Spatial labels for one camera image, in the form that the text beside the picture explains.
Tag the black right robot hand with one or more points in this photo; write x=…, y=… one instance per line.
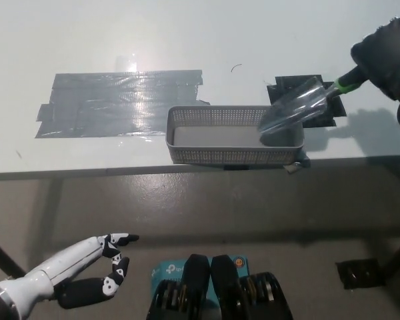
x=383, y=56

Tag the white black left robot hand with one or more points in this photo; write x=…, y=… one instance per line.
x=60, y=263

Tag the black tape patch on desk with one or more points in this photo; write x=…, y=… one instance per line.
x=323, y=120

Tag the black robot body blocks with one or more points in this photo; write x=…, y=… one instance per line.
x=196, y=273

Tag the teal tp-link box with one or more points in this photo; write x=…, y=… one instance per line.
x=165, y=270

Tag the small grey tape piece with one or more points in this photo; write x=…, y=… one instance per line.
x=296, y=165

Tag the grey perforated plastic basket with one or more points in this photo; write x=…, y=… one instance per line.
x=233, y=155

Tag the black tape patch on floor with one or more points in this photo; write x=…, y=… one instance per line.
x=360, y=273

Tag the large grey duct tape patch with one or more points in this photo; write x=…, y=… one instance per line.
x=86, y=110

